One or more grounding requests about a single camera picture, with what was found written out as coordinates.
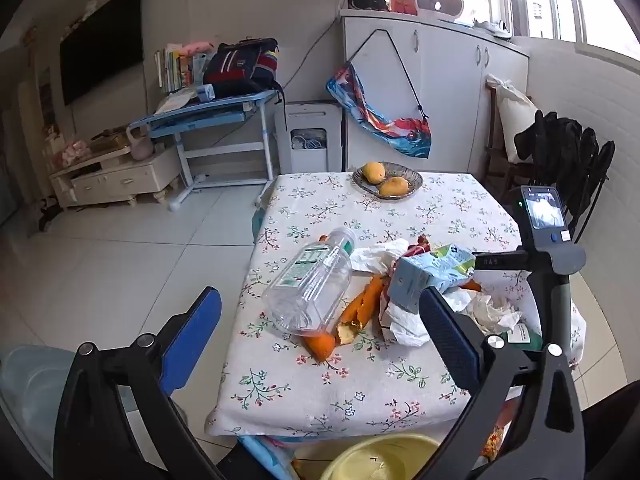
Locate floral tablecloth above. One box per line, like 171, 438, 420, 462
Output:
205, 172, 588, 438

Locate colourful drawstring bag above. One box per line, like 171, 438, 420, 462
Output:
326, 29, 433, 160

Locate row of books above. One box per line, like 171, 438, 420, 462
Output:
153, 42, 211, 95

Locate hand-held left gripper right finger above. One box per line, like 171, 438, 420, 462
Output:
415, 286, 586, 480

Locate blue study desk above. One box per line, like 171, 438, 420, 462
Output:
127, 89, 283, 212

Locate red and white wrapper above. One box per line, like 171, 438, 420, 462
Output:
377, 235, 438, 348

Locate clear plastic bottle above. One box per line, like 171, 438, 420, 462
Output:
260, 226, 358, 337

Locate white papers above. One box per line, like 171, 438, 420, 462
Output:
155, 89, 201, 113

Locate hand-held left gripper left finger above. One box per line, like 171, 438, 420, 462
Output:
52, 286, 226, 480

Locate white cabinet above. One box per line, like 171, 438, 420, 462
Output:
339, 8, 531, 173

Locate woven fruit plate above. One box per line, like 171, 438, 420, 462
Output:
352, 162, 424, 200

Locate light blue drink carton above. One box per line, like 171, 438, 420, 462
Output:
387, 244, 477, 313

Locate pink kettlebell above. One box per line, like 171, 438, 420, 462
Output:
126, 125, 156, 162

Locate pink stuffed item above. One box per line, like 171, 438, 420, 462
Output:
59, 140, 90, 166

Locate black jacket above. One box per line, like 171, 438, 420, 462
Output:
514, 110, 598, 181

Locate long orange peel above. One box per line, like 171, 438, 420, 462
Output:
336, 274, 388, 347

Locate small green packet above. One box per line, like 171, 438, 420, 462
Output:
500, 322, 543, 353

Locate brown wooden chair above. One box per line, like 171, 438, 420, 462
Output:
482, 82, 531, 191

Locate white tissue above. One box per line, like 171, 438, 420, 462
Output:
349, 238, 411, 277

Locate cream television stand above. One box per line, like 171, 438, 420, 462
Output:
48, 147, 182, 211

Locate black folding chair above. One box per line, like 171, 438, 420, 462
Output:
530, 130, 617, 246

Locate curled orange peel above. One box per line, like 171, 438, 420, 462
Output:
302, 332, 337, 362

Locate cream tissue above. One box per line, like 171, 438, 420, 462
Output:
445, 287, 523, 336

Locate black wall television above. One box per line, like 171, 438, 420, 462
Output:
60, 0, 145, 107

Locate white air purifier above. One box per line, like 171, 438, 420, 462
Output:
274, 101, 343, 176

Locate yellow plastic basin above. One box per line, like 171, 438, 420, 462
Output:
319, 432, 443, 480

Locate small dark object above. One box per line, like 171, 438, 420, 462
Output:
37, 195, 63, 231

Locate white sneakers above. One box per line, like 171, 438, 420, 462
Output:
472, 19, 513, 38

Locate brown flat box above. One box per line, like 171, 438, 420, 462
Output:
90, 127, 132, 153

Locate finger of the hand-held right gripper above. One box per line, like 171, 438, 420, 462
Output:
470, 247, 526, 272

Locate dark striped backpack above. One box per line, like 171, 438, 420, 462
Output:
202, 37, 286, 103

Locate light grey chair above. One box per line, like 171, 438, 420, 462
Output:
0, 344, 188, 480

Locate grey round plush item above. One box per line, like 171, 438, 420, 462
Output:
417, 0, 466, 18

